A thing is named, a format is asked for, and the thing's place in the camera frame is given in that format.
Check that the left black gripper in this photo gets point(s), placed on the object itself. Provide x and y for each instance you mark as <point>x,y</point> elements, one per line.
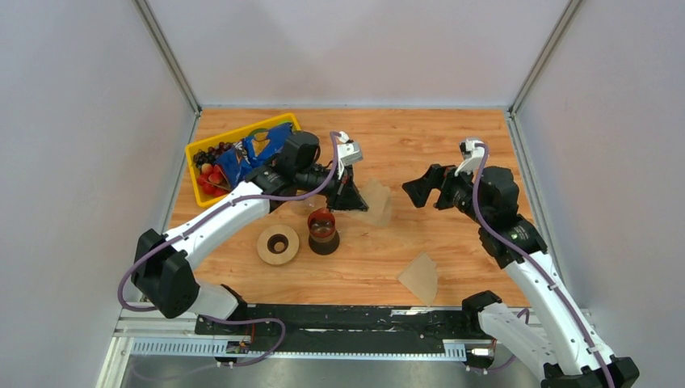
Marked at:
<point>346,195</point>

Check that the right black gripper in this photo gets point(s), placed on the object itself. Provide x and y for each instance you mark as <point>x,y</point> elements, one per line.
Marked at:
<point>436,178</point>

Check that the brown paper filter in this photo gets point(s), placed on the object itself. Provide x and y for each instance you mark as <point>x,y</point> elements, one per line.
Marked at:
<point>378,199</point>
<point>421,279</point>

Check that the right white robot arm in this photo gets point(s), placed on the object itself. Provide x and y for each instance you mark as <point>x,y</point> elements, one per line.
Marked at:
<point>569,353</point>

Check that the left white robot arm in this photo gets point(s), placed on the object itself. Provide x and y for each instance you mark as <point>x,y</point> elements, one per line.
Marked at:
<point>164,263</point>

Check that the brown glass dripper on base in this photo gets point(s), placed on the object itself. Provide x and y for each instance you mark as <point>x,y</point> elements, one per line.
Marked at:
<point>323,235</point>

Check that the blue chips bag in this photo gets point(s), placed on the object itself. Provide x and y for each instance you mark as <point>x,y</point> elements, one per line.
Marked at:
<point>252,151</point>

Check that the red strawberries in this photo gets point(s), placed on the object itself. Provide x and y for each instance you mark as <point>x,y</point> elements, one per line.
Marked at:
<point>212,181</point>

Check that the yellow plastic basket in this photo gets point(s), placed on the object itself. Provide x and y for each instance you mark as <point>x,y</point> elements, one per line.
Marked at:
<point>231,136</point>

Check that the dark grapes bunch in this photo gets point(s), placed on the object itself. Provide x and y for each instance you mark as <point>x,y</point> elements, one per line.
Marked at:
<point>210,154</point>

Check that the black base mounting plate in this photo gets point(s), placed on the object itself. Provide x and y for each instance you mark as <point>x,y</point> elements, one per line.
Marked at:
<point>350,329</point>

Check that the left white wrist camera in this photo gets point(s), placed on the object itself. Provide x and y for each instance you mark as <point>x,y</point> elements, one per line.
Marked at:
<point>348,150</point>

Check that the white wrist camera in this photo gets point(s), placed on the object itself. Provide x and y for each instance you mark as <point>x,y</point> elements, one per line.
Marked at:
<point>473,151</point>
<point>348,150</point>

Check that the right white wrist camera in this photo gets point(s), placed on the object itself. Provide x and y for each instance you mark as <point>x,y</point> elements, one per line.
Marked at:
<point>473,151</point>

